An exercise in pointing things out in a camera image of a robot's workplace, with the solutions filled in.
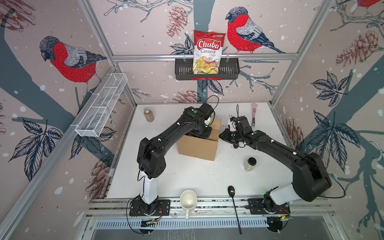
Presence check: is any brown cardboard express box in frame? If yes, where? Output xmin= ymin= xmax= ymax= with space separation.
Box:
xmin=177 ymin=119 xmax=221 ymax=161

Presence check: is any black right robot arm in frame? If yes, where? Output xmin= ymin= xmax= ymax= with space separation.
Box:
xmin=219 ymin=116 xmax=332 ymax=212

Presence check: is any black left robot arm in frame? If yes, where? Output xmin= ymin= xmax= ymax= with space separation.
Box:
xmin=137 ymin=103 xmax=214 ymax=206

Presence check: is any black lid glass jar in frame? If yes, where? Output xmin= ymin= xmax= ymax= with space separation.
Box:
xmin=244 ymin=157 xmax=257 ymax=172

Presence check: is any brown spice jar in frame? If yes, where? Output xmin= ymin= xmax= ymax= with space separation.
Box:
xmin=144 ymin=107 xmax=155 ymax=122

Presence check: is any black long spoon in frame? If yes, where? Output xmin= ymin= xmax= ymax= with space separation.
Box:
xmin=228 ymin=186 xmax=243 ymax=235

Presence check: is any cream ceramic mug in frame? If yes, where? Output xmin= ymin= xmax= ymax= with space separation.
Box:
xmin=180 ymin=190 xmax=198 ymax=220

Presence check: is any Chuba cassava chips bag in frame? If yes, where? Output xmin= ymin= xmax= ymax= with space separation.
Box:
xmin=193 ymin=31 xmax=226 ymax=74

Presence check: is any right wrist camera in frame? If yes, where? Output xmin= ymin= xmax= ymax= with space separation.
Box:
xmin=229 ymin=116 xmax=250 ymax=132

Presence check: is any black wire wall basket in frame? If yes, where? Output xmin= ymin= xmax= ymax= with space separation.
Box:
xmin=175 ymin=57 xmax=240 ymax=81

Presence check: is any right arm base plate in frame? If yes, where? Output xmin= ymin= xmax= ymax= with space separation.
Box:
xmin=246 ymin=198 xmax=291 ymax=215

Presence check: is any aluminium front rail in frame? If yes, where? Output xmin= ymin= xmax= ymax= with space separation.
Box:
xmin=85 ymin=196 xmax=336 ymax=220

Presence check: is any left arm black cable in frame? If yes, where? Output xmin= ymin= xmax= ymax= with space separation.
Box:
xmin=125 ymin=197 xmax=163 ymax=236

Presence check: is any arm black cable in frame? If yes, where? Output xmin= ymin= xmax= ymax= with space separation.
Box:
xmin=125 ymin=197 xmax=163 ymax=236
xmin=314 ymin=164 xmax=347 ymax=199

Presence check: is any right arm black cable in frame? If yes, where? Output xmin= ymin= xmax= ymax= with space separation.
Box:
xmin=314 ymin=164 xmax=347 ymax=199

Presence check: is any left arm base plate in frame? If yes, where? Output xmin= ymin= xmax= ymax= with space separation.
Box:
xmin=128 ymin=198 xmax=171 ymax=217

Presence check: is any white wire mesh shelf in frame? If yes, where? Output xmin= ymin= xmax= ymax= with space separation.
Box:
xmin=75 ymin=73 xmax=128 ymax=138

